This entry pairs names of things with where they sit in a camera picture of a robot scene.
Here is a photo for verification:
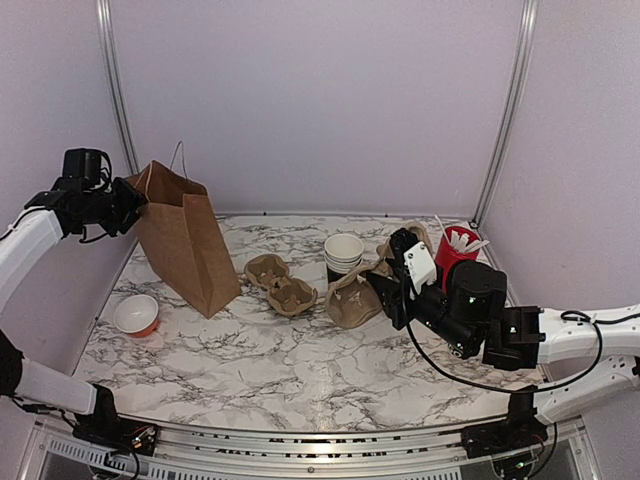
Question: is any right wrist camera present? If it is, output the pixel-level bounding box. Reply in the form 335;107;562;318
390;228;438;300

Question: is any orange white bowl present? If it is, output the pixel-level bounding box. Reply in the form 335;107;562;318
113;294;159;338

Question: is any aluminium front rail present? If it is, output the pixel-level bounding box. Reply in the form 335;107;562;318
17;415;602;479

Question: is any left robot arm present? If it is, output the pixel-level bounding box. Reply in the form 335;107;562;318
1;177;147;445

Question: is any white wrapped straw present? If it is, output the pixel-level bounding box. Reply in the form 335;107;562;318
434;215;452;245

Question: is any aluminium frame post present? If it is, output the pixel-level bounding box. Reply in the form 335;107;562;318
472;0;540;228
95;0;140;175

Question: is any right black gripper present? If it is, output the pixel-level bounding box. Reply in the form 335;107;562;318
368;258;479;355

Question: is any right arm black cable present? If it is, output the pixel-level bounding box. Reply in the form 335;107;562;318
399;259;640;392

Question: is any brown paper bag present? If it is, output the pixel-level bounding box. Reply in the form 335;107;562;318
127;160;241;318

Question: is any right aluminium frame post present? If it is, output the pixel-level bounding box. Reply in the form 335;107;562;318
472;0;540;228

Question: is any cardboard cup carrier tray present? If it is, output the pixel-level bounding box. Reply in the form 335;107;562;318
244;254;318;318

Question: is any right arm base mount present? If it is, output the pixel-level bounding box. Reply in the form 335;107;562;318
461;387;548;459

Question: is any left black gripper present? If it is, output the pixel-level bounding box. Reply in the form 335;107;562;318
78;176;148;237

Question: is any left aluminium frame post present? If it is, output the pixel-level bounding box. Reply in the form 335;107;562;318
95;0;140;175

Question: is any black takeout coffee cup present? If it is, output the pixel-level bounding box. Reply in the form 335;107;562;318
448;343;472;360

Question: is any stack of paper cups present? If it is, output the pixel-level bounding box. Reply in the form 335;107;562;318
324;233;364;285

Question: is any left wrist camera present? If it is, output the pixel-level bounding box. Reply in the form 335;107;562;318
60;148;112;192

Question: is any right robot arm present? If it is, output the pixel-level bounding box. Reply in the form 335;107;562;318
366;260;639;448

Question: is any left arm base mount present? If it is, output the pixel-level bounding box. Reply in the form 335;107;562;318
73;385;160;456

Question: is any red cylindrical holder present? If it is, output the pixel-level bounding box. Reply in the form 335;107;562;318
435;226;482;291

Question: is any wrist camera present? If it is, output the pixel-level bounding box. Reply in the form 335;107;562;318
60;148;112;192
390;228;438;300

